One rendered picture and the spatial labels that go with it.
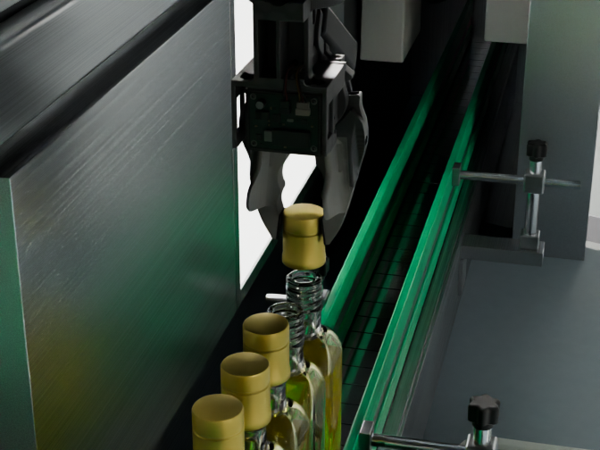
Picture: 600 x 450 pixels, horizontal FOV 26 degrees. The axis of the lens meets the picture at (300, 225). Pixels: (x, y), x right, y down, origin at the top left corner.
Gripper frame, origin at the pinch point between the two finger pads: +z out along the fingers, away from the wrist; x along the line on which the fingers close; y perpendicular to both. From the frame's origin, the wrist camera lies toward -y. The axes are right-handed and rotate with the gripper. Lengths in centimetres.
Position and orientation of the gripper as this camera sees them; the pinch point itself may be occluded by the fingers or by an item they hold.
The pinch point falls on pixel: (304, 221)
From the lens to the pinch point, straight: 103.4
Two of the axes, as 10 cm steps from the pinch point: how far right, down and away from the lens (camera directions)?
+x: 9.7, 1.0, -2.3
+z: 0.0, 9.1, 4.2
